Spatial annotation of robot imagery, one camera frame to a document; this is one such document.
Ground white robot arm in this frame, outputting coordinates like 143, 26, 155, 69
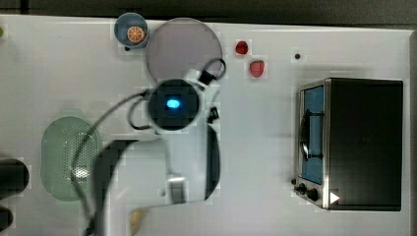
91, 79, 220, 236

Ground green oval strainer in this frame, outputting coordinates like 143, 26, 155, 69
40, 116, 101, 202

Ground dark red strawberry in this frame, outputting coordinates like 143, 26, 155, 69
235, 40, 249, 55

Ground grey round plate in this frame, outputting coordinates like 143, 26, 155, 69
146, 18, 222, 83

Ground orange slice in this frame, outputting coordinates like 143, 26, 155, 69
127, 27, 146, 44

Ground yellow ginger root toy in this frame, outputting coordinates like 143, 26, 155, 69
130, 209, 144, 236

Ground blue bowl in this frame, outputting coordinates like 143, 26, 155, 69
114, 13, 149, 50

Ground black toaster oven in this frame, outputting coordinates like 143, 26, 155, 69
291, 78, 403, 211

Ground black cylinder upper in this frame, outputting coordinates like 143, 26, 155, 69
0, 158, 30, 200

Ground black cylinder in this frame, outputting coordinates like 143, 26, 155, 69
0, 158, 30, 200
0, 206, 14, 231

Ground black cylinder lower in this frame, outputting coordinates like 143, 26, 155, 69
0, 206, 14, 231

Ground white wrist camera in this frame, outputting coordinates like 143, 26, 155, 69
183, 69, 220, 94

